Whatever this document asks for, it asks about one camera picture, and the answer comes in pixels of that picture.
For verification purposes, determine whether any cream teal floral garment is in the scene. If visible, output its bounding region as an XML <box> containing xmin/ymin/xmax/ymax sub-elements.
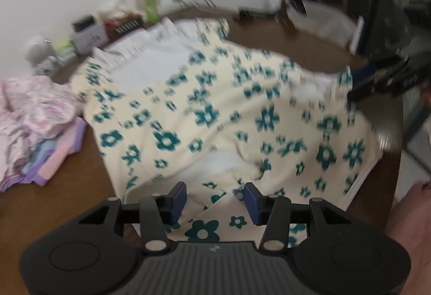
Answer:
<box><xmin>69</xmin><ymin>19</ymin><xmax>381</xmax><ymax>243</ymax></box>

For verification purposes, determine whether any person's right hand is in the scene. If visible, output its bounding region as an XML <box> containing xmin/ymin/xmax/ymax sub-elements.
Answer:
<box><xmin>385</xmin><ymin>182</ymin><xmax>430</xmax><ymax>294</ymax></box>

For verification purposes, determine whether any lilac pink folded garment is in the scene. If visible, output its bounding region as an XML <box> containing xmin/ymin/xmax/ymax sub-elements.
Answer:
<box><xmin>1</xmin><ymin>117</ymin><xmax>87</xmax><ymax>193</ymax></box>

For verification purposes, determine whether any black phone holder stand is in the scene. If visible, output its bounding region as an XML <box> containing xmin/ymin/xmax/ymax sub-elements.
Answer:
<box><xmin>236</xmin><ymin>8</ymin><xmax>282</xmax><ymax>22</ymax></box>

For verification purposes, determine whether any pink patterned garment pile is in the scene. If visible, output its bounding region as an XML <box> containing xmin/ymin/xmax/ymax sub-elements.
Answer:
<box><xmin>1</xmin><ymin>76</ymin><xmax>80</xmax><ymax>179</ymax></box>

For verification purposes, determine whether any green white small packet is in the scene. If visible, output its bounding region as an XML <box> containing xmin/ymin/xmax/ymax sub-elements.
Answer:
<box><xmin>54</xmin><ymin>41</ymin><xmax>77</xmax><ymax>65</ymax></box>

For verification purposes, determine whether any white printed tin box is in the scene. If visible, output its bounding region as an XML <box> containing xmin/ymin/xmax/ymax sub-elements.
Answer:
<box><xmin>72</xmin><ymin>22</ymin><xmax>110</xmax><ymax>54</ymax></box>

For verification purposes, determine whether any red green tissue box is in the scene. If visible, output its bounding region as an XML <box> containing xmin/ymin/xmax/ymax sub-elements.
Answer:
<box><xmin>104</xmin><ymin>14</ymin><xmax>143</xmax><ymax>41</ymax></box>

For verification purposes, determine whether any white round robot figurine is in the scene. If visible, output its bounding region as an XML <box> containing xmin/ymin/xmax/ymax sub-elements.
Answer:
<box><xmin>24</xmin><ymin>36</ymin><xmax>59</xmax><ymax>77</ymax></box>

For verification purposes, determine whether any small black box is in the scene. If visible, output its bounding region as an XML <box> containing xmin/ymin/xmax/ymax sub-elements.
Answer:
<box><xmin>71</xmin><ymin>14</ymin><xmax>96</xmax><ymax>33</ymax></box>

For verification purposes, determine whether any green plastic bottle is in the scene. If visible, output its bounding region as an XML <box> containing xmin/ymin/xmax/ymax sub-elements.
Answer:
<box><xmin>135</xmin><ymin>0</ymin><xmax>160</xmax><ymax>24</ymax></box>

